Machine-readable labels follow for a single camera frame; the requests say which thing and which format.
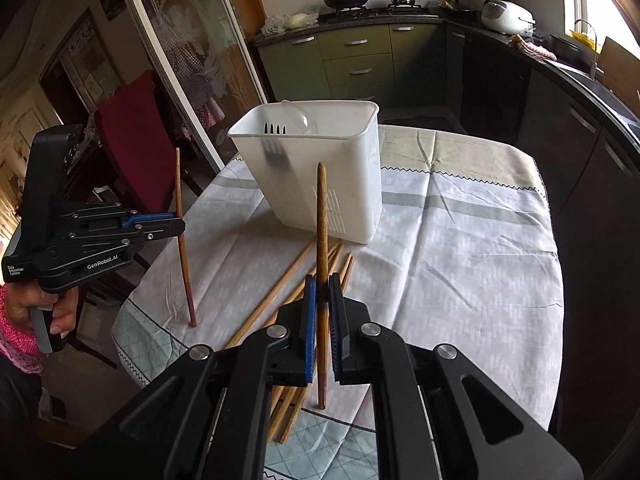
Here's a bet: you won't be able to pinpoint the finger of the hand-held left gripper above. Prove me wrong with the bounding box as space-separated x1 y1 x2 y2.
75 204 177 229
67 220 186 260

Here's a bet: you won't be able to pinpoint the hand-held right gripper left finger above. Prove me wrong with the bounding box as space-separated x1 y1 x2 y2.
65 275 321 480

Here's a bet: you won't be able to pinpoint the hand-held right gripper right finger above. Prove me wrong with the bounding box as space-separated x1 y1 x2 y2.
327 272 583 480

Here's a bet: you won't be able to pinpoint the long brown chopstick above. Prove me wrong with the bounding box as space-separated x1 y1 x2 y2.
174 147 197 326
315 161 331 409

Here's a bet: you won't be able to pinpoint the bunch of wooden chopsticks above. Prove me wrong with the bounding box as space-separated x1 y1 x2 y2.
222 240 356 443

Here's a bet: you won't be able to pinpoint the white plastic utensil holder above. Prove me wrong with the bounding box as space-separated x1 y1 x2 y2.
227 100 383 246

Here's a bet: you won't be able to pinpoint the person's left forearm pink sleeve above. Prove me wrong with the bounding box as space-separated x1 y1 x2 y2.
0 310 48 375

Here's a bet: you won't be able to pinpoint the person's left hand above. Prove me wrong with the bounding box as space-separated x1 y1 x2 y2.
0 284 80 341

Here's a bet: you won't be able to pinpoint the chair with red cover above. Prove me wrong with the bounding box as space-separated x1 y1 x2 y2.
75 70 203 311

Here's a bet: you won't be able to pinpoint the metal fork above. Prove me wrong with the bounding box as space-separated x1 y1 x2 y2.
261 121 291 167

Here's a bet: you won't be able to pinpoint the patterned tablecloth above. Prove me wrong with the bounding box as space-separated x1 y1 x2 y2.
111 125 566 480

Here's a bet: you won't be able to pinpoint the clear plastic spoon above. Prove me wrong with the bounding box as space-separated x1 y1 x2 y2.
280 100 318 136

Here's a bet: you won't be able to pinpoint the frosted glass sliding door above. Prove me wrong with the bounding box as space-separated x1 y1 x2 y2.
112 0 268 173

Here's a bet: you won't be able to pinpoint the green kitchen cabinets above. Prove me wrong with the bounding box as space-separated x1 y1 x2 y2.
255 22 446 111

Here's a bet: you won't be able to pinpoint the clear bag with pale food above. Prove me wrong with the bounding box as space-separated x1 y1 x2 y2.
282 10 320 30

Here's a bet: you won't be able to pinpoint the dark kitchen cabinets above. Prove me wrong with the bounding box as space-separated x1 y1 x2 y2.
445 25 640 461

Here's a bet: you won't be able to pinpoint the gas stove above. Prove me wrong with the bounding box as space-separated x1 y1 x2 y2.
317 5 441 23

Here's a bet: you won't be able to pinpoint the pink cloth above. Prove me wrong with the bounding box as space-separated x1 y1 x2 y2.
506 34 557 61

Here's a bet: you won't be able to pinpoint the white rice cooker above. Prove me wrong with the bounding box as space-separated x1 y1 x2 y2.
481 0 536 33

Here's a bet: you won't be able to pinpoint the steel kitchen sink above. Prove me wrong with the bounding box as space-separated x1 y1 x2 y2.
565 67 640 128

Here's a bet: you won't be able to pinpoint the chrome kitchen faucet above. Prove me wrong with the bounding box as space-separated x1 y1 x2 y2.
572 19 601 81

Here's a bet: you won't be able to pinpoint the yellow sponge rack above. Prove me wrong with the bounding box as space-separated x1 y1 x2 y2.
570 30 603 53

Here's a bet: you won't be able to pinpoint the brown cutting board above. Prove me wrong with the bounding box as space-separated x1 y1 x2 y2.
597 36 640 106

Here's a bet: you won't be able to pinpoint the wall poster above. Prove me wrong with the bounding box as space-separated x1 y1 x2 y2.
65 15 123 106

